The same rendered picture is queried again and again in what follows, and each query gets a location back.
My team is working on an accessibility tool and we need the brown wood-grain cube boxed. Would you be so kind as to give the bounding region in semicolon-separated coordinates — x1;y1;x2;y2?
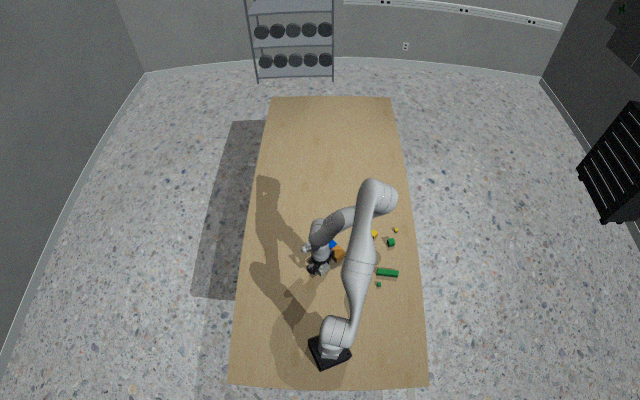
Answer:
332;244;345;263

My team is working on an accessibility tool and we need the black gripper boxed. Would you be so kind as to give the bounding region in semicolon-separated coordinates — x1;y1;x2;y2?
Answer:
306;247;335;275

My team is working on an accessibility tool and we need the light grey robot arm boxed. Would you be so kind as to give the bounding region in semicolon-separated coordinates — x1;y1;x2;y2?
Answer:
301;178;398;360

